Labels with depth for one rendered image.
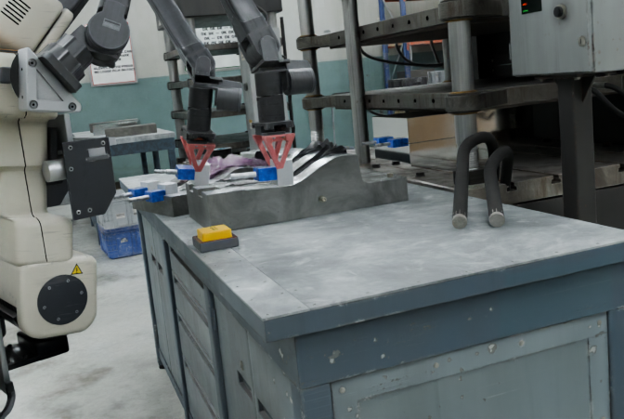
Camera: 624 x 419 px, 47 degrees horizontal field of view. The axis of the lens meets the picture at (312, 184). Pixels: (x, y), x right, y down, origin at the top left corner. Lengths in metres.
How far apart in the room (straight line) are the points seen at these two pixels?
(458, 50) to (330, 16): 7.64
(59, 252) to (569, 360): 1.00
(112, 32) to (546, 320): 0.93
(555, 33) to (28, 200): 1.27
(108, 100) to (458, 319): 7.89
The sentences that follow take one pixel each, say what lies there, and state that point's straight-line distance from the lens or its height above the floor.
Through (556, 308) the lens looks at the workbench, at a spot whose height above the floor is 0.70.
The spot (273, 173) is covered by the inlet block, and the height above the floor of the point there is 0.93.
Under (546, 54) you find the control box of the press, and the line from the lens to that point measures 1.89.
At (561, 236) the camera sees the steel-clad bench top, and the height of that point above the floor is 0.80.
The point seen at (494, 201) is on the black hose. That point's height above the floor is 0.84.
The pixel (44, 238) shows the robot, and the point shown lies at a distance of 1.54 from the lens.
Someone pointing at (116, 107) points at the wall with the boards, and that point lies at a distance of 8.87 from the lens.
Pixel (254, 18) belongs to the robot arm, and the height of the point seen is 1.26.
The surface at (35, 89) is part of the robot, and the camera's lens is 1.39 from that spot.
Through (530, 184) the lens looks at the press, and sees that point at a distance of 2.08.
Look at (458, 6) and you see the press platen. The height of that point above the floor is 1.27.
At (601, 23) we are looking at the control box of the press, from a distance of 1.80.
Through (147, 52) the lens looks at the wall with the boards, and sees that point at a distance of 8.94.
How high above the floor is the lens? 1.13
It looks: 9 degrees down
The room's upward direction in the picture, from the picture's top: 6 degrees counter-clockwise
